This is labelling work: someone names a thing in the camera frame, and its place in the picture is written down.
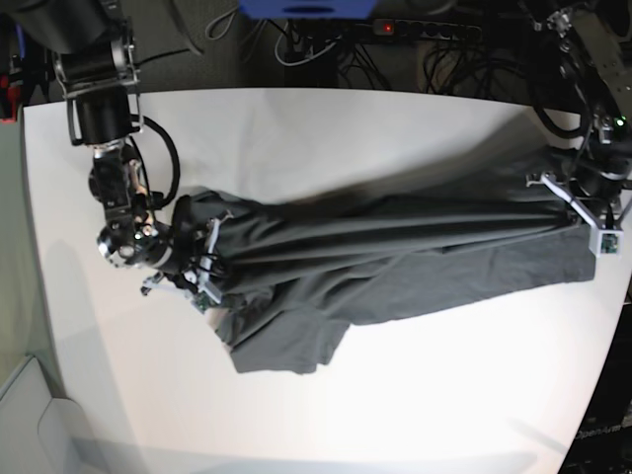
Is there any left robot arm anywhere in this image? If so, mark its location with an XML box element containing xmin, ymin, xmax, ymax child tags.
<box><xmin>519</xmin><ymin>1</ymin><xmax>631</xmax><ymax>214</ymax></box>

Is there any grey chair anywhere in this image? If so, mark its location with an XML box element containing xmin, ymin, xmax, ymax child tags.
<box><xmin>1</xmin><ymin>357</ymin><xmax>109</xmax><ymax>473</ymax></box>

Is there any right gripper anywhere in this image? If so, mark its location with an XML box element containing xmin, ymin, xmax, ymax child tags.
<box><xmin>158</xmin><ymin>221</ymin><xmax>222</xmax><ymax>296</ymax></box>

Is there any red clamp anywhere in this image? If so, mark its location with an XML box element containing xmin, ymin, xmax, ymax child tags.
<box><xmin>0</xmin><ymin>74</ymin><xmax>21</xmax><ymax>123</ymax></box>

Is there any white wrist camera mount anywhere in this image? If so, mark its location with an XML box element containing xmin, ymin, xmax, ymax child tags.
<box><xmin>525</xmin><ymin>172</ymin><xmax>631</xmax><ymax>258</ymax></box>
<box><xmin>140</xmin><ymin>211</ymin><xmax>224</xmax><ymax>315</ymax></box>

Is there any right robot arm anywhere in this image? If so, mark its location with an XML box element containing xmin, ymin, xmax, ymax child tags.
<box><xmin>1</xmin><ymin>1</ymin><xmax>219</xmax><ymax>299</ymax></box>

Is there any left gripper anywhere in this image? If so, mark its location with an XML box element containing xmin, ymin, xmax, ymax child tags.
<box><xmin>571</xmin><ymin>177</ymin><xmax>627</xmax><ymax>227</ymax></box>

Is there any white cable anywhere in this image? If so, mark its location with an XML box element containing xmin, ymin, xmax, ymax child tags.
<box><xmin>274</xmin><ymin>29</ymin><xmax>342</xmax><ymax>67</ymax></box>

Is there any blue box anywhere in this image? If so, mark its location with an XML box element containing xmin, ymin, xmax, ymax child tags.
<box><xmin>239</xmin><ymin>0</ymin><xmax>376</xmax><ymax>19</ymax></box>

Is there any black power strip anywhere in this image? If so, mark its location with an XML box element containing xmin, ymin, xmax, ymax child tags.
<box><xmin>349</xmin><ymin>19</ymin><xmax>483</xmax><ymax>41</ymax></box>

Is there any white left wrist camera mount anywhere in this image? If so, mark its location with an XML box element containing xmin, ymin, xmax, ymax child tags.
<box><xmin>525</xmin><ymin>172</ymin><xmax>631</xmax><ymax>258</ymax></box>

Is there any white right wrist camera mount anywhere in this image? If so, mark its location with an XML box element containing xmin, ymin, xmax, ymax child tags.
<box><xmin>140</xmin><ymin>211</ymin><xmax>224</xmax><ymax>315</ymax></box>

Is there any dark grey t-shirt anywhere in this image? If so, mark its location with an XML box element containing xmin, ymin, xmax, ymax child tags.
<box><xmin>173</xmin><ymin>149</ymin><xmax>595</xmax><ymax>374</ymax></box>

